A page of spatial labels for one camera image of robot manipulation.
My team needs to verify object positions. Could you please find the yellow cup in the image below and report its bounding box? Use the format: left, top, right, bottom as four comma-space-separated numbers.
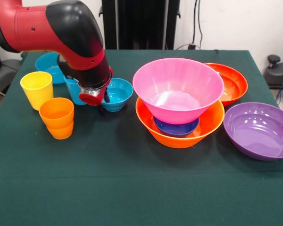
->
20, 71, 54, 111

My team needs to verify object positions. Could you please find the red bowl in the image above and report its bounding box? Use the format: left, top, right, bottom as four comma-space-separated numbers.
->
204, 63, 248, 107

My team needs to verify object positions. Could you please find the large pink bowl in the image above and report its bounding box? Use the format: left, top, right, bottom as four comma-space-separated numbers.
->
132, 57, 225, 125

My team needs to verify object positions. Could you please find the light blue shallow bowl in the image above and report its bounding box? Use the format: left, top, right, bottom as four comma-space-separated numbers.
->
35, 52, 66, 85

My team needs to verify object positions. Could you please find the black office chair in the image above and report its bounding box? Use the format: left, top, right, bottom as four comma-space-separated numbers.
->
0, 30, 29, 97

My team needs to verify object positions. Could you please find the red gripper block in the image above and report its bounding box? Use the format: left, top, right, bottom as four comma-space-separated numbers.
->
79, 65, 114, 106

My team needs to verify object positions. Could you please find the large orange bowl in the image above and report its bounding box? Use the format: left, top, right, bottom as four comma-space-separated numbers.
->
135, 97, 225, 149

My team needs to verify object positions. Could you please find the small dark blue bowl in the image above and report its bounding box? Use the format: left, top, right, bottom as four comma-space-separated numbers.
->
152, 116, 200, 138

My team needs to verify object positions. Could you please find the light blue ribbed bowl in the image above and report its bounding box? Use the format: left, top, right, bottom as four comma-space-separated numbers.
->
100, 78, 134, 113

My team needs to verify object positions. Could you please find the purple bowl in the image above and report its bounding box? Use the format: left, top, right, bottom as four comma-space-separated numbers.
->
223, 102, 283, 161

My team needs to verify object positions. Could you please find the dark green tablecloth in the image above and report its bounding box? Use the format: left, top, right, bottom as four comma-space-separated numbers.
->
0, 48, 283, 226

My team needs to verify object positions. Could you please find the orange cup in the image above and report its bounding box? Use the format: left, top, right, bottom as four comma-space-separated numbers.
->
38, 97, 75, 140

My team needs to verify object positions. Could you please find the light blue cup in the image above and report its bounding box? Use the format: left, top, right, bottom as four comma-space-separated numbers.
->
63, 75, 87, 106

